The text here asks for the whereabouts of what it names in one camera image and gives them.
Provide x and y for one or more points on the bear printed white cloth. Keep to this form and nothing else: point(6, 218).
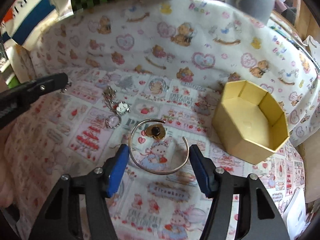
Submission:
point(155, 62)

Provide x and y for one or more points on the gold heart brooch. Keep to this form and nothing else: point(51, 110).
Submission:
point(155, 132)

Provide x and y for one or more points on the translucent plastic container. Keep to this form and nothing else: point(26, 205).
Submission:
point(250, 2)

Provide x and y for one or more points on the white flower charm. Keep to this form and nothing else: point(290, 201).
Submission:
point(122, 108)

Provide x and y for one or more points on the blue and white bag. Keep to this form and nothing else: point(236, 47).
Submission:
point(32, 17)

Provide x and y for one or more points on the wooden frame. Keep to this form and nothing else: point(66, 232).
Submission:
point(306, 12)

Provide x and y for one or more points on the oval silver pendant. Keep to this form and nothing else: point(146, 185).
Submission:
point(113, 122)

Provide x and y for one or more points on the strawberry printed pink cloth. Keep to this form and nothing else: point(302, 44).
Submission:
point(75, 140)

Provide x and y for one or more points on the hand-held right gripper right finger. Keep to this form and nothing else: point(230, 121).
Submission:
point(202, 173)

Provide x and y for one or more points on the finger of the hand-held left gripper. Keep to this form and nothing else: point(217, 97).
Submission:
point(42, 86)

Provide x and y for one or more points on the white paper sheet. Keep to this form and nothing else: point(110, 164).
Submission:
point(297, 212)

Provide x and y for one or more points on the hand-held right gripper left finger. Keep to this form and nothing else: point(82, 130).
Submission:
point(117, 172)

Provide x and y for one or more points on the silver bangle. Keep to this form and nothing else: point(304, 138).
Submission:
point(140, 163)

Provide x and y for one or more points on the gold octagonal box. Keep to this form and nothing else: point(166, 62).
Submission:
point(240, 135)

